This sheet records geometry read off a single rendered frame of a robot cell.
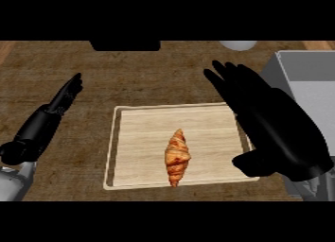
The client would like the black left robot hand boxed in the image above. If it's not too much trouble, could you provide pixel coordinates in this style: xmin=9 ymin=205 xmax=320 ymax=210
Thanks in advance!
xmin=0 ymin=72 xmax=85 ymax=166

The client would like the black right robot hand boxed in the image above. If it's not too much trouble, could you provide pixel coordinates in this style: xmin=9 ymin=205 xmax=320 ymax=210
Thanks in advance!
xmin=202 ymin=60 xmax=335 ymax=182

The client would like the grey open box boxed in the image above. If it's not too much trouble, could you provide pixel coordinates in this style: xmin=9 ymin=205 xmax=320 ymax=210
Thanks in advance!
xmin=260 ymin=50 xmax=335 ymax=159

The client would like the pale wooden tray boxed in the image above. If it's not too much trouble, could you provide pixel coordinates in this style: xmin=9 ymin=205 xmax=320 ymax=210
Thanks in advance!
xmin=102 ymin=101 xmax=261 ymax=191

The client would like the golden brown croissant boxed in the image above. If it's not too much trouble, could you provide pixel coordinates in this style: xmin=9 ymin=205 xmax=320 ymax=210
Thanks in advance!
xmin=164 ymin=128 xmax=193 ymax=188

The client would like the white round bowl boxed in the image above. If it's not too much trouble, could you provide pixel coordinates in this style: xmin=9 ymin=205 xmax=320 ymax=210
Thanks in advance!
xmin=218 ymin=40 xmax=258 ymax=52

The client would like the black block appliance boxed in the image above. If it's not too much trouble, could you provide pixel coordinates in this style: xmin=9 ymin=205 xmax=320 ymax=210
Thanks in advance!
xmin=88 ymin=40 xmax=162 ymax=52

